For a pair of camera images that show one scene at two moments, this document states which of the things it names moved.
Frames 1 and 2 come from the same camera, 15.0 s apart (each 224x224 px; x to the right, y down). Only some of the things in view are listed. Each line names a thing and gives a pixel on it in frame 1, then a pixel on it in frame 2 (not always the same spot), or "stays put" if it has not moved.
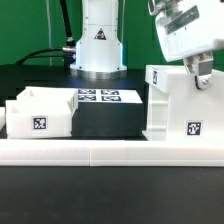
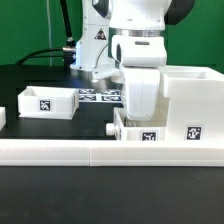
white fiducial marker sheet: (108, 96) stays put
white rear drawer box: (36, 93) stays put
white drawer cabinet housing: (178, 110) stays put
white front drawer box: (38, 118) -> (154, 129)
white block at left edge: (2, 117) stays put
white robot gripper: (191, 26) -> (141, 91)
